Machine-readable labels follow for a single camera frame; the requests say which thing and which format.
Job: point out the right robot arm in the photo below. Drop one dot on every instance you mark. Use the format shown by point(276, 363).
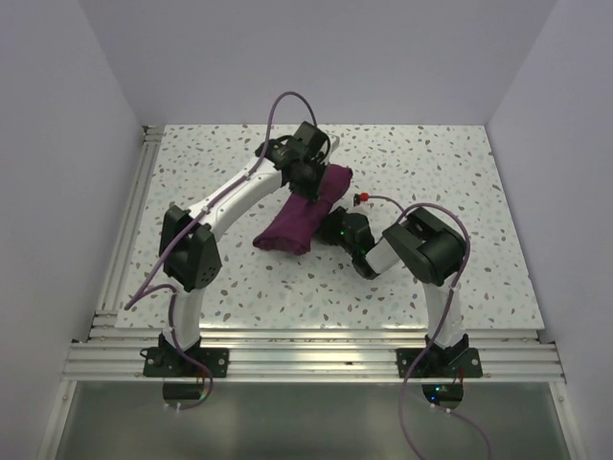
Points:
point(434, 253)

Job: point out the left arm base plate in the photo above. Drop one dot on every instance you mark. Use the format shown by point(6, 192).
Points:
point(167, 363)

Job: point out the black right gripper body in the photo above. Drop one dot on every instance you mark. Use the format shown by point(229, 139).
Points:
point(332, 234)

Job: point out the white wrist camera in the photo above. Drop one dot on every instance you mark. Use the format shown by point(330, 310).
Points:
point(360, 198)
point(334, 141)

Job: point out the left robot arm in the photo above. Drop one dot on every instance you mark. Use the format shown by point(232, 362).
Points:
point(189, 253)

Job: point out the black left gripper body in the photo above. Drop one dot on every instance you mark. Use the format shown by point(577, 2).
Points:
point(310, 182)

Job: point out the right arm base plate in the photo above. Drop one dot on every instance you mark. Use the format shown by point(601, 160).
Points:
point(434, 365)

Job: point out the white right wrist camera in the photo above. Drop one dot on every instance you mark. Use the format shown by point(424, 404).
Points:
point(360, 198)

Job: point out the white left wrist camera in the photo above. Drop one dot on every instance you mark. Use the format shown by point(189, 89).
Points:
point(334, 141)

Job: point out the purple cloth mat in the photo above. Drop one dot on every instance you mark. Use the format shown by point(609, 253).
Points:
point(294, 227)

